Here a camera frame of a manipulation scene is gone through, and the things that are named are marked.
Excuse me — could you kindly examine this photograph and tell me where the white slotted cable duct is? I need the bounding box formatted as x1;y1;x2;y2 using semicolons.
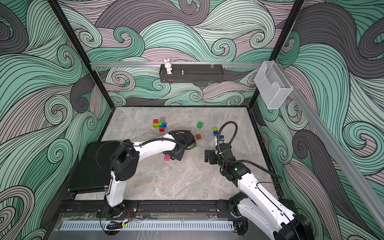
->
59;220;234;232

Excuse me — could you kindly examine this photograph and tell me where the black wall shelf tray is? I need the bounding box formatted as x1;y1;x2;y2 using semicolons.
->
159;64;224;84

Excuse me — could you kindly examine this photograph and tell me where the black flat pad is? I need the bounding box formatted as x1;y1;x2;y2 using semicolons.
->
69;141;120;194

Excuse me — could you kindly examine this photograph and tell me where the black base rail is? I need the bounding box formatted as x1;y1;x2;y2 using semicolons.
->
58;200;240;219

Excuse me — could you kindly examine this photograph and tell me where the clear plastic wall box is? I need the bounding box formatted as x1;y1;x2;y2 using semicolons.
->
255;61;293;110

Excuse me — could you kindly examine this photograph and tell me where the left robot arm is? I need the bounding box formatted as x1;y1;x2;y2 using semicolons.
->
105;130;196;208

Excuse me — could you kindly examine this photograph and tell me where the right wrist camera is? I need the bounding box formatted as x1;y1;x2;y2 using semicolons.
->
218;135;225;144

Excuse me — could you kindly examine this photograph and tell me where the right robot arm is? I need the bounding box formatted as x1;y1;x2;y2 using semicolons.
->
205;143;315;240

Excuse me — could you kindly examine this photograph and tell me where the white rabbit figurine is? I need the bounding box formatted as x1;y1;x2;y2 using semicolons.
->
164;59;173;75

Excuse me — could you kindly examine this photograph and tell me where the lime and blue lego stack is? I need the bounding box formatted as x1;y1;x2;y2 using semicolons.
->
213;127;219;137

